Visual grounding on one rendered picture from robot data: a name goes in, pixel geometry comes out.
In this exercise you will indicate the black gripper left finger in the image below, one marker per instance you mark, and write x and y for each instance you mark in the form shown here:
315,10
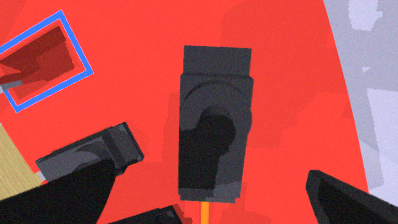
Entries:
76,198

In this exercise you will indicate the red flat deck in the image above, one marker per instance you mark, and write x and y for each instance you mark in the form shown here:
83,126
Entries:
101,80

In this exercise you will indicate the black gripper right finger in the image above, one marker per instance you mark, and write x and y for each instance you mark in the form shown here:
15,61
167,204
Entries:
337,202

